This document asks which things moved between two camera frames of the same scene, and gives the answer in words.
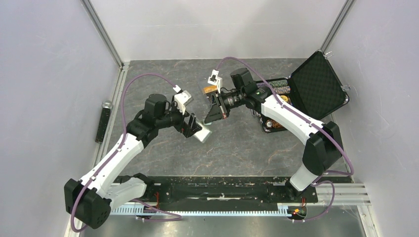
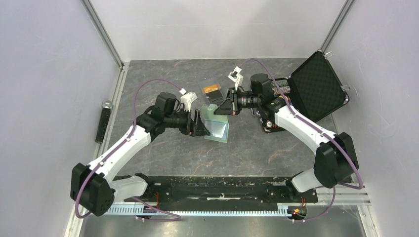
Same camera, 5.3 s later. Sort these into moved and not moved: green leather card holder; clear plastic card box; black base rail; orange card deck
Moved: green leather card holder
Not moved: orange card deck; clear plastic card box; black base rail
